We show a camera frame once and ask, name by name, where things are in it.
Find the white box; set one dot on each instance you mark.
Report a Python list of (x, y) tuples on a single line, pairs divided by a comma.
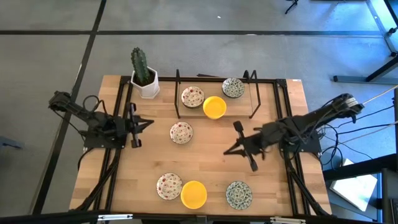
[(354, 186)]

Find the yellow plastic mini bowl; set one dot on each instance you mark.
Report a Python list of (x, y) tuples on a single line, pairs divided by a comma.
[(194, 194), (214, 107)]

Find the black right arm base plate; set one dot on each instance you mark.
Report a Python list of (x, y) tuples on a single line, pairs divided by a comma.
[(311, 146)]

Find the silver metal bracket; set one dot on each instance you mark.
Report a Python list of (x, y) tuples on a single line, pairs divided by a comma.
[(287, 221), (115, 217)]

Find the black tripod leg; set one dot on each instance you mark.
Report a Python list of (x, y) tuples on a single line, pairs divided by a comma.
[(291, 7)]

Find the white angular plant pot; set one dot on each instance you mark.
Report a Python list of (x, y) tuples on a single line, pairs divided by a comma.
[(150, 90)]

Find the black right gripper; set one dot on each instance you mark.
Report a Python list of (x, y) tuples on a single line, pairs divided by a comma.
[(261, 140)]

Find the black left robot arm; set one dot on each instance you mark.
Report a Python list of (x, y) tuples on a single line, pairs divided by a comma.
[(81, 113)]

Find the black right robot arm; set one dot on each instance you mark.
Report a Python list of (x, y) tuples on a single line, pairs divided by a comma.
[(317, 118)]

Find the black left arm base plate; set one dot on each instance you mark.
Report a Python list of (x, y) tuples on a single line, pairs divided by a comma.
[(93, 143)]

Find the dark grey cabinet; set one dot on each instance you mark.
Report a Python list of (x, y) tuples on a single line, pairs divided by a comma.
[(390, 193)]

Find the black metal stand base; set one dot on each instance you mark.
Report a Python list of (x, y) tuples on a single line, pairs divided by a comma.
[(382, 70)]

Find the black metal rack frame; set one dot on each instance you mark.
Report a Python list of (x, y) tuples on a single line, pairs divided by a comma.
[(177, 99)]

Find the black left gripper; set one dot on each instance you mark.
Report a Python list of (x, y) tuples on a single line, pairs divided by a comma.
[(124, 128)]

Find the green cactus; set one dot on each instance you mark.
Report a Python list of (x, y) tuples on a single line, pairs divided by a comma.
[(140, 65)]

